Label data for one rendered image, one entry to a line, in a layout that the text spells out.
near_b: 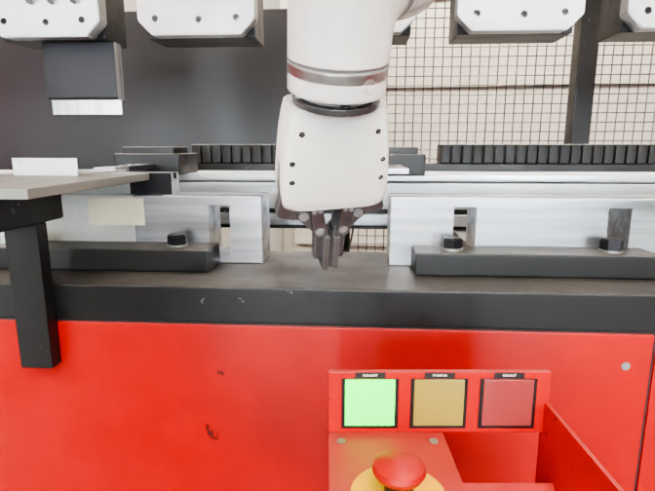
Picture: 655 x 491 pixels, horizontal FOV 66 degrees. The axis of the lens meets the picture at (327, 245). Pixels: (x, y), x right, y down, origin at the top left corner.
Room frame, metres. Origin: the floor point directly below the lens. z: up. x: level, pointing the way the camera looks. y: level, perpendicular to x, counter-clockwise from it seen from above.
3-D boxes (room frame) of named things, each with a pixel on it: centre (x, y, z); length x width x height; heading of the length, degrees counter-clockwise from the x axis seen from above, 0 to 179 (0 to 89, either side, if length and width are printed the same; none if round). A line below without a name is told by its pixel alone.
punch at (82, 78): (0.73, 0.34, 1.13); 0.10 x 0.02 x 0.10; 86
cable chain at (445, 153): (1.08, -0.46, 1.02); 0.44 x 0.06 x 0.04; 86
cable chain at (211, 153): (1.12, 0.11, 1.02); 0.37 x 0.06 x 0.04; 86
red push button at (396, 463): (0.33, -0.05, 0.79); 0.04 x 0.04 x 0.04
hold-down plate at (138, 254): (0.67, 0.30, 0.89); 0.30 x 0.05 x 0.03; 86
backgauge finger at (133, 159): (0.90, 0.33, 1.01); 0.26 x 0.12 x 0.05; 176
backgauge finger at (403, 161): (0.87, -0.11, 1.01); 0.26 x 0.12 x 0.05; 176
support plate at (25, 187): (0.58, 0.35, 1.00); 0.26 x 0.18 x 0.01; 176
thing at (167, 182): (0.73, 0.32, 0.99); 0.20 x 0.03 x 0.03; 86
